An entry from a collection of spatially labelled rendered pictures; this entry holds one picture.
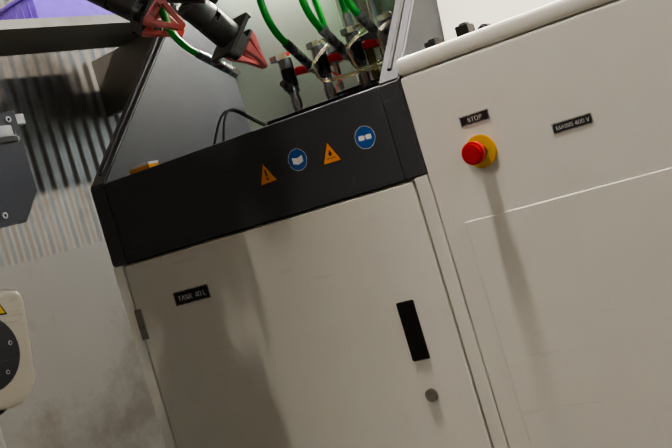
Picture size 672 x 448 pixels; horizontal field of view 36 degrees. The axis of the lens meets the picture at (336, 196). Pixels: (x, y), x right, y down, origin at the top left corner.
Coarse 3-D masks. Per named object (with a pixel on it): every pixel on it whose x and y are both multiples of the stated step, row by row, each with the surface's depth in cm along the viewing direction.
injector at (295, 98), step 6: (288, 60) 205; (282, 66) 205; (288, 66) 205; (282, 72) 205; (288, 72) 205; (294, 72) 206; (282, 78) 206; (288, 78) 205; (294, 78) 205; (282, 84) 203; (288, 84) 204; (294, 84) 205; (288, 90) 204; (294, 90) 205; (294, 96) 205; (294, 102) 205; (300, 102) 205; (294, 108) 206; (300, 108) 205
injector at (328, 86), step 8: (320, 48) 201; (312, 56) 202; (320, 56) 201; (320, 64) 201; (328, 64) 201; (320, 72) 199; (328, 72) 201; (328, 88) 201; (328, 96) 201; (336, 96) 202
